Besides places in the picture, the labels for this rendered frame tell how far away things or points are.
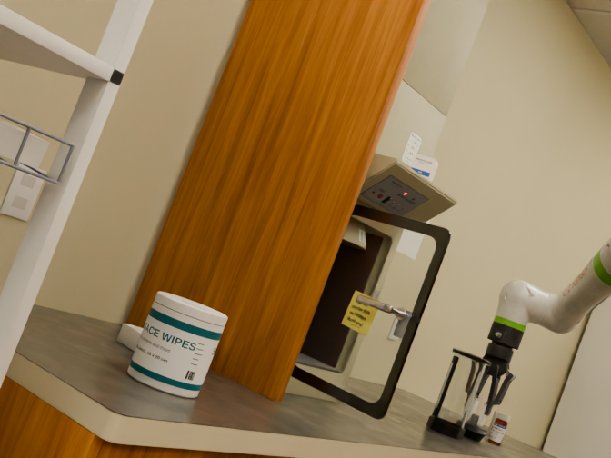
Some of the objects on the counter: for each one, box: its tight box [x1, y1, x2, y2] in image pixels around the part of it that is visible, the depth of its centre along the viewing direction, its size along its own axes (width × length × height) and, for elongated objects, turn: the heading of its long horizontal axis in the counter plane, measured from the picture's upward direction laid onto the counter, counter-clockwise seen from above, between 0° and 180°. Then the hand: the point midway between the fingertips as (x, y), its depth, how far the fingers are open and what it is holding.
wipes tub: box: [127, 291, 228, 398], centre depth 146 cm, size 13×13×15 cm
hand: (477, 412), depth 242 cm, fingers closed on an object, 3 cm apart
